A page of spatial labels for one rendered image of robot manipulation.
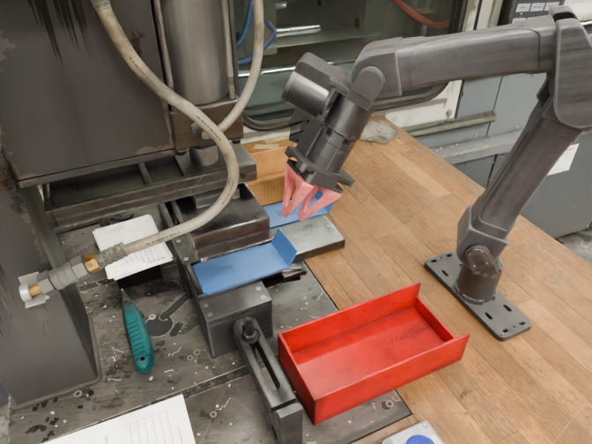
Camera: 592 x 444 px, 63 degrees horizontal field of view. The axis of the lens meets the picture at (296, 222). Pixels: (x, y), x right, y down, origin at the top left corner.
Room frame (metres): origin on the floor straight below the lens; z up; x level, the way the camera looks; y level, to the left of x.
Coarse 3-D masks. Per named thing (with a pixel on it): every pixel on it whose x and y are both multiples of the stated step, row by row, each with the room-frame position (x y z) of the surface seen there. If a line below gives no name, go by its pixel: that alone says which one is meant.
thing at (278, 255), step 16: (272, 240) 0.62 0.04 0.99; (288, 240) 0.59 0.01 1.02; (224, 256) 0.58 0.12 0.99; (240, 256) 0.58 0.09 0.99; (256, 256) 0.58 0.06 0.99; (272, 256) 0.58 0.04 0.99; (288, 256) 0.57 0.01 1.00; (208, 272) 0.54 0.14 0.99; (240, 272) 0.54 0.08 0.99; (256, 272) 0.54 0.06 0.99; (208, 288) 0.51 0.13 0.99
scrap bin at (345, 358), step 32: (416, 288) 0.55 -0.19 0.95; (320, 320) 0.48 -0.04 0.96; (352, 320) 0.50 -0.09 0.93; (384, 320) 0.52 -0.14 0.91; (416, 320) 0.52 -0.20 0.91; (288, 352) 0.42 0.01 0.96; (320, 352) 0.46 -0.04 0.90; (352, 352) 0.46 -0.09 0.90; (384, 352) 0.46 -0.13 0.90; (416, 352) 0.46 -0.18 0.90; (448, 352) 0.44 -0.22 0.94; (320, 384) 0.40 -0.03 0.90; (352, 384) 0.37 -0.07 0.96; (384, 384) 0.39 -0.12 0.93; (320, 416) 0.35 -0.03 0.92
